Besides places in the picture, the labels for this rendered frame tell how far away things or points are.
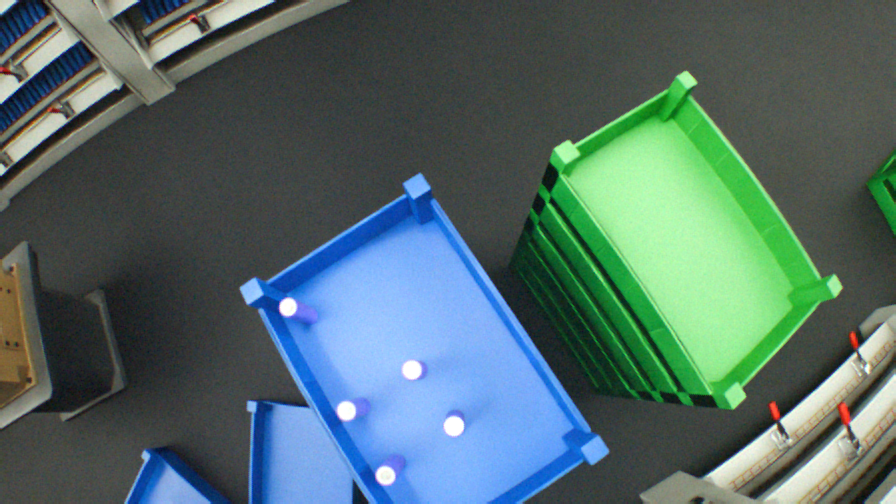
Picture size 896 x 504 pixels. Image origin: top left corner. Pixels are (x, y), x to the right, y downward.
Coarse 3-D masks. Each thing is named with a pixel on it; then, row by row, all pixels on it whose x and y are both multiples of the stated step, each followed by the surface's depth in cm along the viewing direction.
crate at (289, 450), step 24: (264, 408) 79; (288, 408) 82; (264, 432) 81; (288, 432) 81; (312, 432) 81; (264, 456) 80; (288, 456) 80; (312, 456) 80; (336, 456) 80; (264, 480) 79; (288, 480) 79; (312, 480) 79; (336, 480) 79
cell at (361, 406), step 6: (342, 402) 38; (348, 402) 38; (354, 402) 39; (360, 402) 41; (366, 402) 43; (342, 408) 38; (348, 408) 38; (354, 408) 38; (360, 408) 40; (366, 408) 42; (342, 414) 38; (348, 414) 38; (354, 414) 38; (360, 414) 40; (348, 420) 38
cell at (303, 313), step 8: (280, 304) 41; (288, 304) 40; (296, 304) 41; (304, 304) 43; (280, 312) 40; (288, 312) 40; (296, 312) 41; (304, 312) 42; (312, 312) 45; (296, 320) 43; (304, 320) 44; (312, 320) 45
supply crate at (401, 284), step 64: (320, 256) 44; (384, 256) 48; (448, 256) 48; (320, 320) 46; (384, 320) 46; (448, 320) 46; (512, 320) 41; (320, 384) 45; (384, 384) 45; (448, 384) 44; (512, 384) 44; (384, 448) 43; (448, 448) 43; (512, 448) 43; (576, 448) 37
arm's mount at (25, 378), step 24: (0, 264) 58; (0, 288) 55; (0, 312) 54; (24, 312) 60; (0, 336) 52; (24, 336) 58; (0, 360) 50; (24, 360) 56; (0, 384) 49; (24, 384) 56; (0, 408) 55
